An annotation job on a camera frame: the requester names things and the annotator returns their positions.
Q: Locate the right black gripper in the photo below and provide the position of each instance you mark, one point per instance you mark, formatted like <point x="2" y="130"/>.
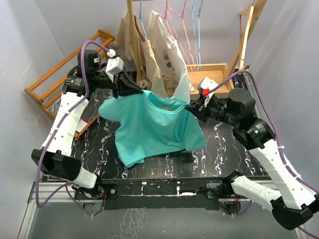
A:
<point x="195" y="108"/>

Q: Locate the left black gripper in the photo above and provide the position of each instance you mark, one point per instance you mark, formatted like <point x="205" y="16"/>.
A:
<point x="127" y="87"/>

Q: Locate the teal t shirt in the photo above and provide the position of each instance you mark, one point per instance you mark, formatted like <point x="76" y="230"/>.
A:
<point x="146" y="130"/>

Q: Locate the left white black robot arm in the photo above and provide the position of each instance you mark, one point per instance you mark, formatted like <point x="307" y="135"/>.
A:
<point x="54" y="157"/>

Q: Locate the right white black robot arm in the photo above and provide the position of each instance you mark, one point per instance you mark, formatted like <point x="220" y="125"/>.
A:
<point x="292" y="203"/>

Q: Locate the beige t shirt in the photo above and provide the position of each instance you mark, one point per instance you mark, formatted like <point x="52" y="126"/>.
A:
<point x="151" y="77"/>

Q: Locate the white printed t shirt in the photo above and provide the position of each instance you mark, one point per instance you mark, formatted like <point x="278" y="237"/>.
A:
<point x="168" y="56"/>

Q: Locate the blue hanger under beige shirt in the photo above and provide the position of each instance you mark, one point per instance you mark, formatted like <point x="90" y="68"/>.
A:
<point x="140" y="17"/>

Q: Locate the wooden clothes rack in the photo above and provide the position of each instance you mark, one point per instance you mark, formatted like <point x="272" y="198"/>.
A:
<point x="220" y="33"/>

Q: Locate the orange wooden shelf rack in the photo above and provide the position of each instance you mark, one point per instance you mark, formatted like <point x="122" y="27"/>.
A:
<point x="46" y="91"/>

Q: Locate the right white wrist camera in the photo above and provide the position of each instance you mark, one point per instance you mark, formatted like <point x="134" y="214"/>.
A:
<point x="204" y="87"/>

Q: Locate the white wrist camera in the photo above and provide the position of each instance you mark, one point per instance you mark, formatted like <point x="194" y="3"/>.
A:
<point x="204" y="87"/>
<point x="115" y="64"/>

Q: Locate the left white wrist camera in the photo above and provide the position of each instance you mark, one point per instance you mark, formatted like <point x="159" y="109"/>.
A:
<point x="115" y="64"/>

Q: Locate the pink wire hanger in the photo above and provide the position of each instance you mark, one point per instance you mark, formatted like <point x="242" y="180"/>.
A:
<point x="174" y="15"/>

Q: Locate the blue wire hanger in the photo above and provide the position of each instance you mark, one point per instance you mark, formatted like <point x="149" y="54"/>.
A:
<point x="196" y="33"/>

